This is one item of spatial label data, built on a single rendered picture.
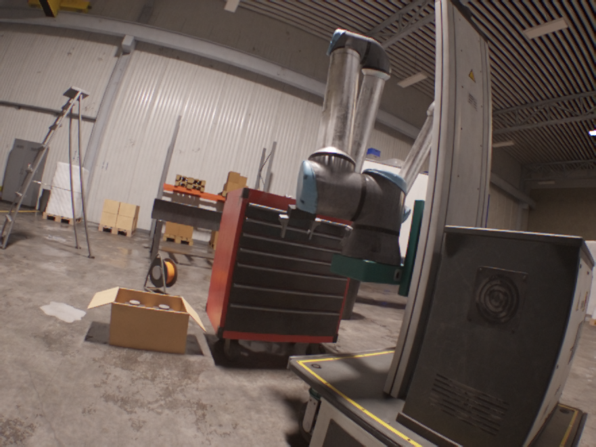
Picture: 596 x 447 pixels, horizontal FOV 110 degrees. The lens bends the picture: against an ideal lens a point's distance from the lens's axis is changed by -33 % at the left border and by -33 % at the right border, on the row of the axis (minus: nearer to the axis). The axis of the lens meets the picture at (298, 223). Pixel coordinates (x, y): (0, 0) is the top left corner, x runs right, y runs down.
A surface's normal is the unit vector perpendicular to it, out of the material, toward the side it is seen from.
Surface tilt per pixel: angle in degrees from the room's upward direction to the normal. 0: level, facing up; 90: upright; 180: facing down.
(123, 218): 90
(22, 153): 90
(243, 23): 90
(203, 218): 90
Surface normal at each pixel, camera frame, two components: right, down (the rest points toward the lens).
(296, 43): 0.41, 0.04
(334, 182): 0.15, -0.13
